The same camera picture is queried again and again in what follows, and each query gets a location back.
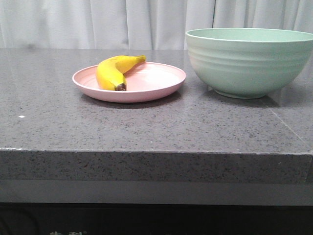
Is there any yellow banana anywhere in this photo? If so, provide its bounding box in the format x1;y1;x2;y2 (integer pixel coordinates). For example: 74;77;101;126
96;55;146;91

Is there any pink plate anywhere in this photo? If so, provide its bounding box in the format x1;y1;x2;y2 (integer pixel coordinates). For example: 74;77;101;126
72;62;186;103

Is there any green bowl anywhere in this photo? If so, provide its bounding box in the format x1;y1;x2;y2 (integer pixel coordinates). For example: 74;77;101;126
185;28;313;99

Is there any white curtain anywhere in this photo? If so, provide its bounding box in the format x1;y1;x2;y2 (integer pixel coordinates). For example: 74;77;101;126
0;0;313;50

